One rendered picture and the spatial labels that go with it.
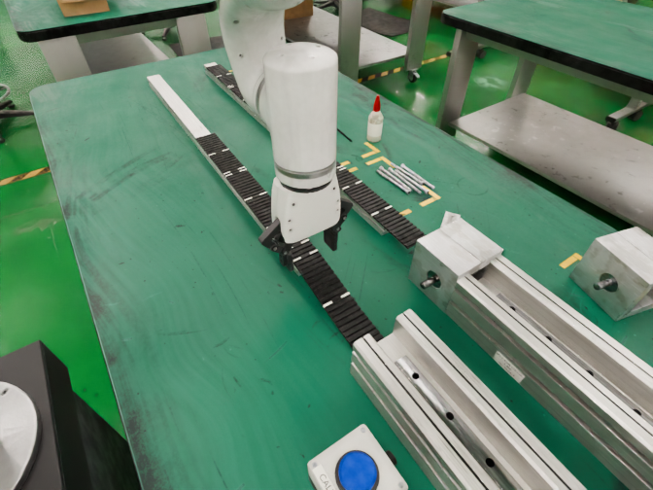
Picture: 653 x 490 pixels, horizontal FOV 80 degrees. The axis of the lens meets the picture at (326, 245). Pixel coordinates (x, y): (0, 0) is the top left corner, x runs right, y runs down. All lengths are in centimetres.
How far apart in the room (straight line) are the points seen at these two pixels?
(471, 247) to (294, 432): 37
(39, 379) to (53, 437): 8
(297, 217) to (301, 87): 19
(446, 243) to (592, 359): 24
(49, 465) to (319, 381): 32
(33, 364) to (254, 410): 28
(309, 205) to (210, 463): 35
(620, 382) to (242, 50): 63
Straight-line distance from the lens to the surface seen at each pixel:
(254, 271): 71
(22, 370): 63
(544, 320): 65
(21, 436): 56
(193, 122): 113
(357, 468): 47
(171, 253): 78
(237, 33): 51
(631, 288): 74
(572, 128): 267
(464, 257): 63
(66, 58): 240
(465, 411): 54
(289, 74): 44
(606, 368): 64
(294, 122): 46
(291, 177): 51
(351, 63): 302
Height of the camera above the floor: 131
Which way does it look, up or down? 45 degrees down
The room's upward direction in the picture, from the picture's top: straight up
